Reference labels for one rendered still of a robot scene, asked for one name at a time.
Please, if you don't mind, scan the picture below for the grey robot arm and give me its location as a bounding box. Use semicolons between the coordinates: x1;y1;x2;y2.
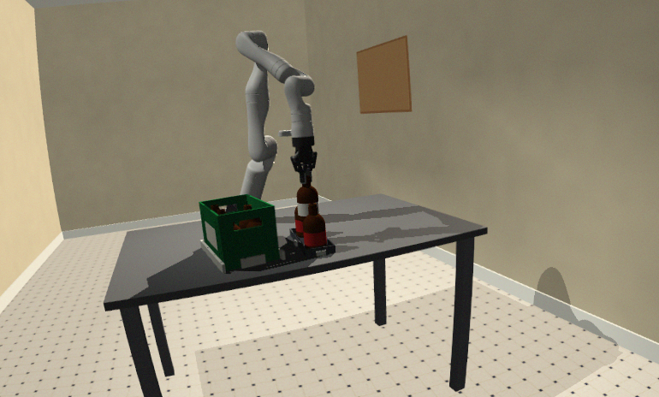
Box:
235;31;315;199

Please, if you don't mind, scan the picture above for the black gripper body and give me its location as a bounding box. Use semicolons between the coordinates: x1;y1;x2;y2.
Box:
292;136;314;163

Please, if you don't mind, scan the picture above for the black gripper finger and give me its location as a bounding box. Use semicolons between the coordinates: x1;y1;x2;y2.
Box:
306;151;317;182
290;151;308;184

